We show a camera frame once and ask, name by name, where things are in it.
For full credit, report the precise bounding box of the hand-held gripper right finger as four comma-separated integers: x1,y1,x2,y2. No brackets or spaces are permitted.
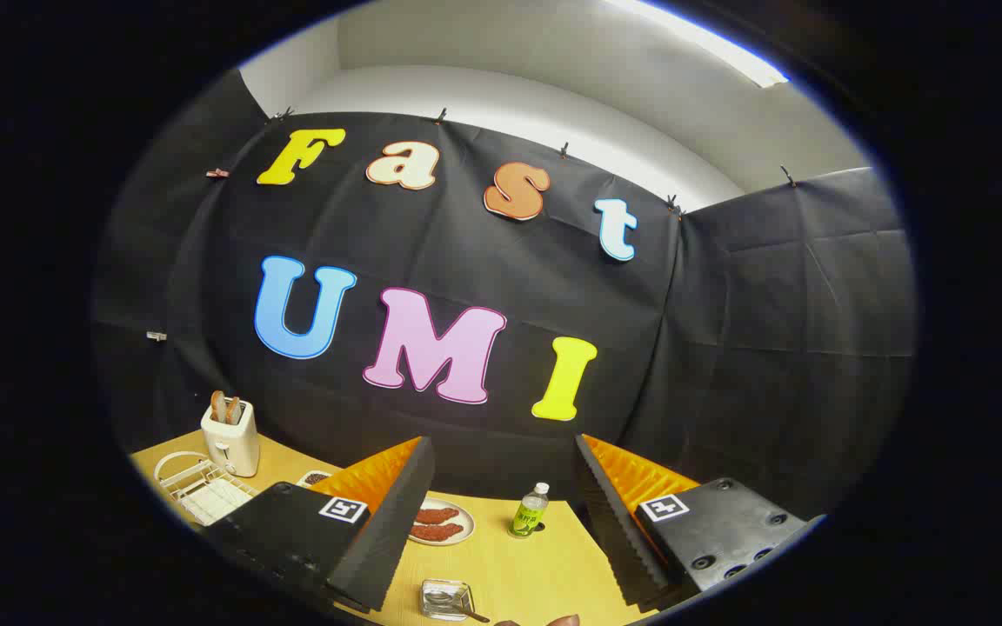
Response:
574,433,825,609

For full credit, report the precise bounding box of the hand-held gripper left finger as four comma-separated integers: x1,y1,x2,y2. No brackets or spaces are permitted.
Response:
204,436,437,615

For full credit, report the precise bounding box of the metal wire basket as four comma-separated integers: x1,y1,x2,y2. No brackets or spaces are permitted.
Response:
420,579,474,622

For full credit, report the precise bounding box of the white wire dish rack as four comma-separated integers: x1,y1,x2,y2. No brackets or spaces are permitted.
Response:
153,451,260,528

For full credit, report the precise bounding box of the white plate with meat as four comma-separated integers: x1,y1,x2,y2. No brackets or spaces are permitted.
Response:
408,496,476,546

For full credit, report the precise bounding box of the green drink bottle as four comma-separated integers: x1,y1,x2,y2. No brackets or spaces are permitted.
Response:
508,483,551,539

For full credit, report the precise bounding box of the white ribbed drip tray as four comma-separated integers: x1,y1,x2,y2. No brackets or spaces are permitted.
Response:
179,476,254,523

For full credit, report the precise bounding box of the white toaster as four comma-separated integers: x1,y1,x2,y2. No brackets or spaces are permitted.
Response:
200,398,261,478

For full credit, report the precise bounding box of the black backdrop cloth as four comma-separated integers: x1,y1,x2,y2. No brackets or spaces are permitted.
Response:
92,70,918,523

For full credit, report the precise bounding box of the ceiling light strip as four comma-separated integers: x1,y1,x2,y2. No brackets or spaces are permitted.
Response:
605,0,791,90

